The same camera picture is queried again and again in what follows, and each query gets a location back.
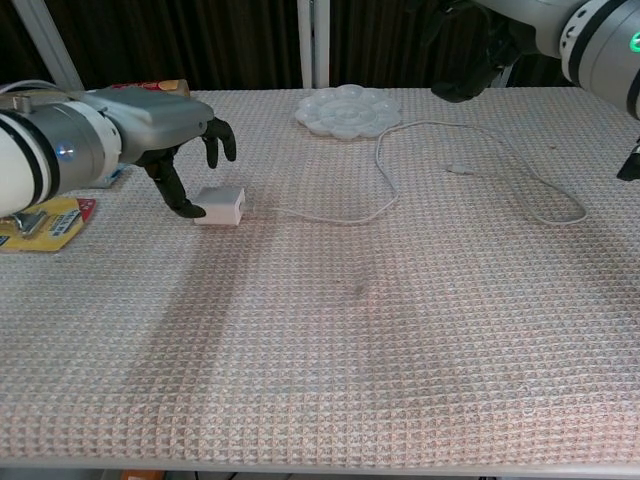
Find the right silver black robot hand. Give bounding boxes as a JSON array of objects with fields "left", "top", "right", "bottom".
[{"left": 430, "top": 0, "right": 544, "bottom": 104}]

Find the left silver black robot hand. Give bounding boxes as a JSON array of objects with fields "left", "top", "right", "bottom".
[{"left": 82, "top": 87, "right": 237, "bottom": 220}]

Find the white power adapter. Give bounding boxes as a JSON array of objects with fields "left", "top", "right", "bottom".
[{"left": 193, "top": 185, "right": 247, "bottom": 226}]

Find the white USB cable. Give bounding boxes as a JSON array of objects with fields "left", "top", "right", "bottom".
[{"left": 244, "top": 121, "right": 587, "bottom": 226}]

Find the brown bottle red label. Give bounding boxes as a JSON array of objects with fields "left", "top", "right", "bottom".
[{"left": 112, "top": 78, "right": 191, "bottom": 97}]

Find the blue white toothpaste tube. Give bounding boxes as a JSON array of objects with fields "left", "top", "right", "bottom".
[{"left": 98, "top": 166, "right": 126, "bottom": 189}]

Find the black curtain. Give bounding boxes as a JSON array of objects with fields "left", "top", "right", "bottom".
[{"left": 0, "top": 0, "right": 566, "bottom": 94}]

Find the white flower-shaped palette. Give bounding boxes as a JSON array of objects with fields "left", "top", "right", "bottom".
[{"left": 293, "top": 83, "right": 403, "bottom": 142}]

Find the razor in yellow package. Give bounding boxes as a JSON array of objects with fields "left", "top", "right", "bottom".
[{"left": 0, "top": 195, "right": 97, "bottom": 254}]

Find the pink woven tablecloth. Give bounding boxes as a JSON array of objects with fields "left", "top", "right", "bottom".
[{"left": 0, "top": 88, "right": 640, "bottom": 474}]

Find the aluminium frame post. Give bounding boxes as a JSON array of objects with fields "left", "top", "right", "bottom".
[
  {"left": 9, "top": 0, "right": 84, "bottom": 92},
  {"left": 297, "top": 0, "right": 331, "bottom": 91}
]

